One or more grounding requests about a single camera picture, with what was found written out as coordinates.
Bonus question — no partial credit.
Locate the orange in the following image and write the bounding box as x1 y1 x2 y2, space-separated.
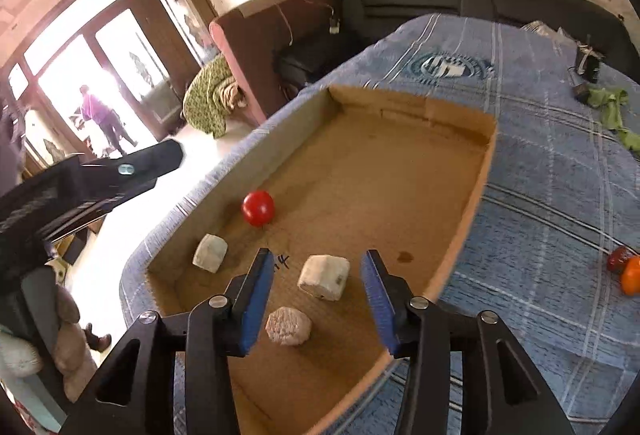
620 256 640 297

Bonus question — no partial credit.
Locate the shallow cardboard box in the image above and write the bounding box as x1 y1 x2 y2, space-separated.
145 85 498 435

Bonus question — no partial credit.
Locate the white plush toy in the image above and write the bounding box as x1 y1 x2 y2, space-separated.
0 325 43 378

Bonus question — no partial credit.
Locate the red jujube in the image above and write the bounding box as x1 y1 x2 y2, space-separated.
607 246 632 273

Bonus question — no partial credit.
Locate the white foam block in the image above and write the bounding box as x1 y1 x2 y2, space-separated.
192 233 229 274
297 254 351 302

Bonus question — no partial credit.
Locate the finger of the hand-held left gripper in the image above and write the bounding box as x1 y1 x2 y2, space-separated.
80 139 184 216

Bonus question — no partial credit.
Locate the brown armchair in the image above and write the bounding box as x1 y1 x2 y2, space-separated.
209 0 343 126

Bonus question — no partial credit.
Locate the green leafy stem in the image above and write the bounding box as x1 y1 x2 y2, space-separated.
587 86 640 148

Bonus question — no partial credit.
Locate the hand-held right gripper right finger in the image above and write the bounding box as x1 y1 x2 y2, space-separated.
361 249 576 435

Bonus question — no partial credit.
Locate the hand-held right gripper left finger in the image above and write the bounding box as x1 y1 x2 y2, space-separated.
60 248 275 435

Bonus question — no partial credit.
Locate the wooden glass door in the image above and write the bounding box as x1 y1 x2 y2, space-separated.
0 0 221 176

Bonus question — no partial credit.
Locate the black binder clip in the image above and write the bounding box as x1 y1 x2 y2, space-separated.
574 35 603 83

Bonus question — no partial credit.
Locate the green patterned blanket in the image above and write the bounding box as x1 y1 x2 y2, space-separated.
182 55 248 139

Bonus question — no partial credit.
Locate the brown teddy bear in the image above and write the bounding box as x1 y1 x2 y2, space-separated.
47 260 113 403

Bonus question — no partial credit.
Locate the round pale foam lump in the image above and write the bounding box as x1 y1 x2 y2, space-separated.
265 306 313 347

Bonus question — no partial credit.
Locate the black sofa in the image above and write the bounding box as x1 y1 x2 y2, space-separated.
277 0 640 86

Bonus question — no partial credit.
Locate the blue plaid blanket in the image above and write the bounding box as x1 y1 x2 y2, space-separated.
119 12 640 435

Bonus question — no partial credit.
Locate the red tomato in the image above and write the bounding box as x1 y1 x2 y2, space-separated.
242 190 276 227

